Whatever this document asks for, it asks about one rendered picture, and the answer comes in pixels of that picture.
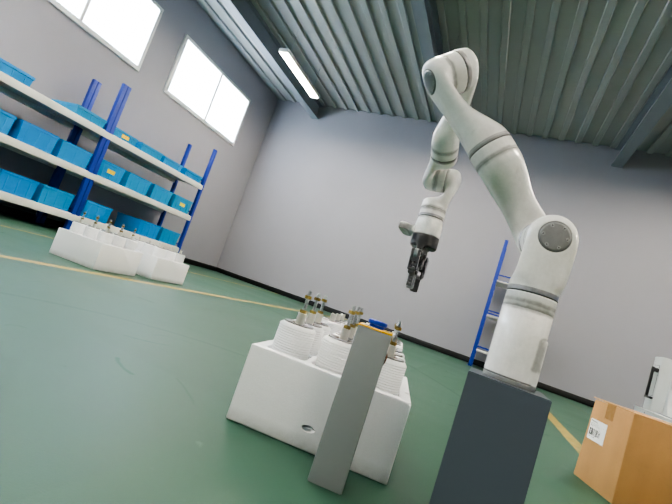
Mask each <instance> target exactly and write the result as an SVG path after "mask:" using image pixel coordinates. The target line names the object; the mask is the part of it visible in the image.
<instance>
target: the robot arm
mask: <svg viewBox="0 0 672 504"><path fill-rule="evenodd" d="M478 76H479V64H478V60H477V57H476V55H475V54H474V52H473V51H471V50H470V49H468V48H461V49H457V50H454V51H451V52H448V53H445V54H442V55H439V56H437V57H434V58H432V59H430V60H428V61H427V62H426V63H425V64H424V65H423V68H422V78H423V83H424V86H425V88H426V90H427V92H428V94H429V96H430V97H431V99H432V100H433V102H434V103H435V105H436V106H437V107H438V109H439V110H440V112H441V113H442V114H443V117H442V118H441V120H440V122H439V123H438V125H437V127H436V129H435V131H434V134H433V137H432V143H431V156H430V161H429V164H428V167H427V169H426V171H425V173H424V175H423V179H422V183H423V186H424V187H425V189H427V190H429V191H435V192H440V193H443V194H442V195H441V196H438V197H427V198H425V199H424V200H423V202H422V205H421V209H420V212H419V216H418V219H417V221H416V223H415V225H412V224H410V223H408V222H406V221H400V223H399V226H398V228H399V230H400V231H401V232H402V233H403V234H404V235H406V236H412V237H411V241H410V245H411V246H412V249H411V254H410V258H409V262H408V266H407V269H408V273H409V274H408V276H407V279H406V283H405V287H406V288H409V289H410V291H411V292H415V293H417V292H418V289H419V285H420V281H421V280H422V279H423V278H424V275H425V272H426V268H427V265H428V262H429V257H427V255H428V252H435V251H436V250H437V247H438V243H439V239H440V236H441V232H442V226H443V221H444V217H445V214H446V211H447V208H448V205H449V203H450V201H451V200H452V198H453V196H454V195H455V193H456V192H457V190H458V188H459V186H460V184H461V180H462V178H461V174H460V172H459V171H458V170H455V169H450V168H451V167H453V166H454V165H455V164H456V162H457V157H458V150H459V142H461V144H462V146H463V148H464V149H465V151H466V153H467V155H468V157H469V159H470V161H471V163H472V164H473V166H474V168H475V170H476V171H477V173H478V175H479V176H480V178H481V179H482V181H483V182H484V184H485V186H486V188H487V189H488V191H489V193H490V194H491V196H492V198H493V199H494V201H495V202H496V204H497V205H498V207H499V208H500V210H501V212H502V214H503V215H504V217H505V219H506V222H507V224H508V226H509V228H510V231H511V233H512V235H513V238H514V240H515V242H516V245H517V247H518V249H519V251H520V253H521V255H520V258H519V261H518V264H517V266H516V268H515V271H514V273H513V274H512V276H511V278H510V280H509V284H508V287H507V291H506V294H505V298H504V301H503V304H502V308H501V311H500V314H499V318H498V321H497V325H496V328H495V331H494V335H493V338H492V341H491V345H490V348H489V352H488V355H487V359H486V362H485V364H484V369H483V372H482V373H483V374H485V375H487V376H489V377H491V378H494V379H496V380H499V381H501V382H504V383H507V384H509V385H512V386H515V387H518V388H521V389H524V390H527V391H530V392H533V393H535V391H536V386H537V383H538V379H539V375H540V372H541V368H542V365H543V361H544V358H545V354H546V350H547V347H549V346H548V342H547V340H548V336H549V333H550V329H551V326H552V322H553V318H554V315H555V311H556V308H557V303H558V301H559V297H560V295H561V293H562V291H563V290H564V288H565V287H566V284H567V282H568V279H569V276H570V273H571V269H572V266H573V263H574V260H575V257H576V253H577V249H578V244H579V236H578V232H577V229H576V227H575V226H574V224H573V223H572V222H571V221H570V220H568V219H567V218H565V217H563V216H559V215H545V213H544V211H543V210H542V208H541V207H540V205H539V204H538V202H537V200H536V198H535V196H534V194H533V191H532V187H531V184H530V179H529V175H528V171H527V168H526V164H525V161H524V158H523V156H522V154H521V152H520V150H519V148H518V146H517V145H516V143H515V142H514V140H513V138H512V137H511V135H510V133H509V132H508V131H507V130H506V128H505V127H503V126H502V125H501V124H499V123H498V122H496V121H494V120H493V119H491V118H489V117H487V116H485V115H484V114H482V113H480V112H478V111H476V110H475V109H473V108H472V107H470V103H471V100H472V97H473V94H474V91H475V88H476V85H477V81H478ZM418 271H419V272H421V274H418Z"/></svg>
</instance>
